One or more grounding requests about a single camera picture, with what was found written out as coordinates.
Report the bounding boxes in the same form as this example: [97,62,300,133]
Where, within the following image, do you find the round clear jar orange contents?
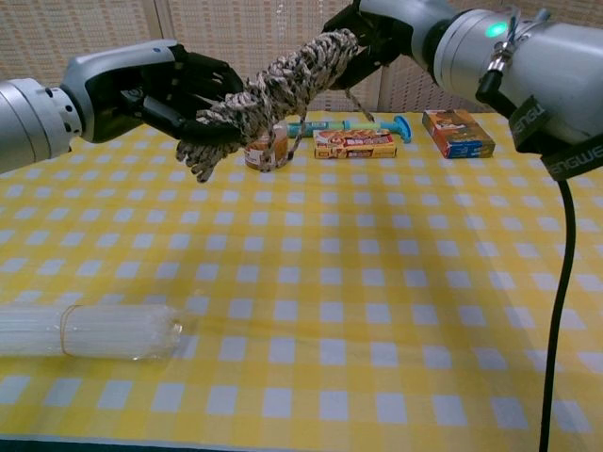
[244,121,290,172]

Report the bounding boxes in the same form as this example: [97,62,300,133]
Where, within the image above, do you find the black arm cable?
[474,8,579,452]

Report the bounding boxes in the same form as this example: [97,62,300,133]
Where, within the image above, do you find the long yellow red box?
[313,128,398,160]

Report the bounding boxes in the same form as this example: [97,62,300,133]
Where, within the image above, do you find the black velcro strap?
[507,95,548,155]
[538,143,603,181]

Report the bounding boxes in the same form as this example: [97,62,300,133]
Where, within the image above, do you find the blue green toy water pump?
[284,115,413,145]

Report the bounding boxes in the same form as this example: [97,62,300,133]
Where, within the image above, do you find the thin yellow rubber band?
[58,304,79,356]

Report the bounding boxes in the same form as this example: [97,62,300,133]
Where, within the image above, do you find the clear straw bundle in bag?
[0,302,187,363]

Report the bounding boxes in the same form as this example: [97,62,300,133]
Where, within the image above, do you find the orange blue cardboard box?
[421,108,497,160]

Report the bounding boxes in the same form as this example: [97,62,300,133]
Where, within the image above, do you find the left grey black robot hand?
[59,39,247,145]

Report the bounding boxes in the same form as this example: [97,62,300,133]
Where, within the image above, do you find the yellow white checkered tablecloth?
[0,110,603,447]

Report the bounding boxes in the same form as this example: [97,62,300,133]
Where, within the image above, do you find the beige woven folding screen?
[0,0,514,115]

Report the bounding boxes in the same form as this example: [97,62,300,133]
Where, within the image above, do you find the beige black braided rope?
[174,27,379,186]

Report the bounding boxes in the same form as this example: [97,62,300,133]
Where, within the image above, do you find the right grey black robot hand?
[318,0,454,91]

